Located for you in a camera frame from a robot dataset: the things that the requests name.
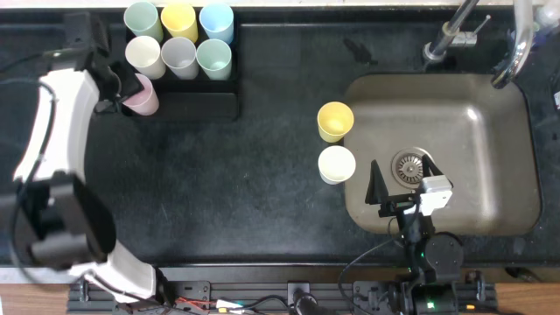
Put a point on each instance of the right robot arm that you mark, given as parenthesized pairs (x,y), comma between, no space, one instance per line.
(442,254)

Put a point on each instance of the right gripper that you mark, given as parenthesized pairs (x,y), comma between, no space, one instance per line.
(396,205)

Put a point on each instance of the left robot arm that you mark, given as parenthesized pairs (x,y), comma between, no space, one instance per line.
(65,118)

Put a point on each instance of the blue cup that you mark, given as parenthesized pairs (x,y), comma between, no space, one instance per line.
(216,22)

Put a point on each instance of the green cup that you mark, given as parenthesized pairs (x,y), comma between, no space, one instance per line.
(142,19)
(213,58)

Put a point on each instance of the steel sink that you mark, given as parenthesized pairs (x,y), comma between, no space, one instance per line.
(481,144)

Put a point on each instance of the steel tap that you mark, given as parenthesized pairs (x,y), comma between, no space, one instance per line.
(446,32)

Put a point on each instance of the black tray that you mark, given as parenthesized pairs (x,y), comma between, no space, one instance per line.
(197,107)

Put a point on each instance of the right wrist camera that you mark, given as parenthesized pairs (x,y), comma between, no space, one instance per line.
(433,192)

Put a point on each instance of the white cup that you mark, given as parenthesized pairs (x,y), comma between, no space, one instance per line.
(144,54)
(336,164)

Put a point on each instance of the yellow cup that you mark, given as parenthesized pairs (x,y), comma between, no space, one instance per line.
(179,21)
(335,120)

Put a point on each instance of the pink cup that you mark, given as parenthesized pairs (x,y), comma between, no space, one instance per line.
(148,104)

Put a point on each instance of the mounting rail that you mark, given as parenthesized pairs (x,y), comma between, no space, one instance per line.
(245,291)

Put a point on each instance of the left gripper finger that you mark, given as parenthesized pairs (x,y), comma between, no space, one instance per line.
(127,81)

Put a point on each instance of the grey cup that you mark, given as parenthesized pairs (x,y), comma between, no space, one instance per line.
(179,56)

